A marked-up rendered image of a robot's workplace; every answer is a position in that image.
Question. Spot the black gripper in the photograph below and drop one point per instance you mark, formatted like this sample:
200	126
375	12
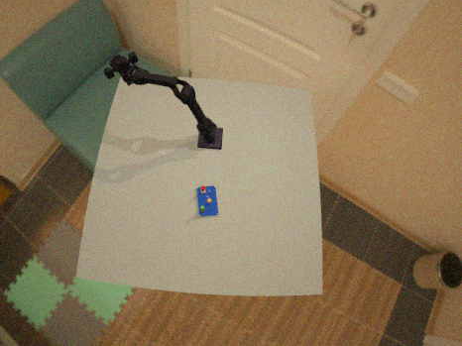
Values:
109	71

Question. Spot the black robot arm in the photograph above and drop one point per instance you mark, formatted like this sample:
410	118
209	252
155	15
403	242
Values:
187	95

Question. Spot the blue circuit board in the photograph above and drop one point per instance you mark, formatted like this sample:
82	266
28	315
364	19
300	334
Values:
207	194

